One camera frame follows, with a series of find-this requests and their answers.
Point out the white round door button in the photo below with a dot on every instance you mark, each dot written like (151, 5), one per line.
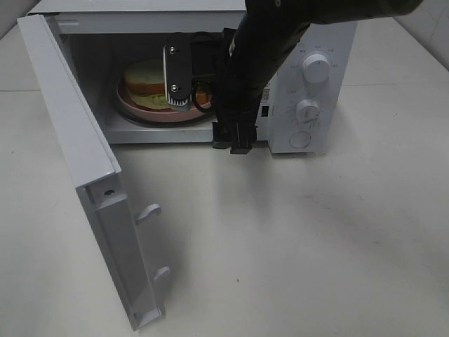
(300, 140)

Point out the white microwave knob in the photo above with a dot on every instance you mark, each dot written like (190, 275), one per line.
(307, 110)
(316, 68)

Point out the white microwave door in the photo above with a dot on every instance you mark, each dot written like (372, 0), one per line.
(95, 172)

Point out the white warning label sticker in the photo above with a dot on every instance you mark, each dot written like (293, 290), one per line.
(265, 98)

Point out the white microwave oven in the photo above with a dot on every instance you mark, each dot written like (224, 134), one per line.
(80, 49)

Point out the sandwich with lettuce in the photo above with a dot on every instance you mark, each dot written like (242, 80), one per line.
(143, 86)

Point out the pink round plate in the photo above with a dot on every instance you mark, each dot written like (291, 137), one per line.
(123, 96)

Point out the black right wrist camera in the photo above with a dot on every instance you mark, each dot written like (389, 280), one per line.
(177, 71)

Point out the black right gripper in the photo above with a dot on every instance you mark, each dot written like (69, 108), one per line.
(217, 88)

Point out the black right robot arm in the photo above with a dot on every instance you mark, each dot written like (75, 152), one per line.
(280, 38)

